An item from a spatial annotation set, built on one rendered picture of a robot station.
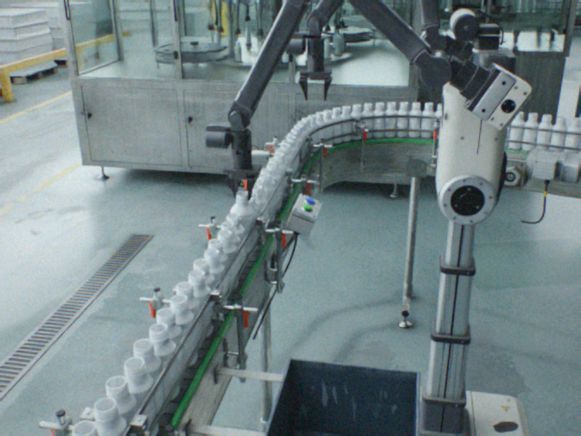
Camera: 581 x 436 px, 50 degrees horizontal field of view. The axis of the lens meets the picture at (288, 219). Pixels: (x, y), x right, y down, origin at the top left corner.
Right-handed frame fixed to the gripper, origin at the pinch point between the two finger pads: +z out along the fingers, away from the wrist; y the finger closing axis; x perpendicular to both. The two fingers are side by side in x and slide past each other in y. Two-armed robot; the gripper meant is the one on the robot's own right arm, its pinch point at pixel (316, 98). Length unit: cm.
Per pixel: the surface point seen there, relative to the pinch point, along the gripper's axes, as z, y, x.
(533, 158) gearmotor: 39, -85, -68
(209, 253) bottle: 24, 16, 72
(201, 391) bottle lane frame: 44, 10, 101
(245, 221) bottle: 26, 13, 47
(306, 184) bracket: 32.9, 3.9, -4.1
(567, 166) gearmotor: 40, -99, -63
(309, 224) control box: 32.1, -3.1, 32.6
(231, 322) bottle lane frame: 41, 10, 77
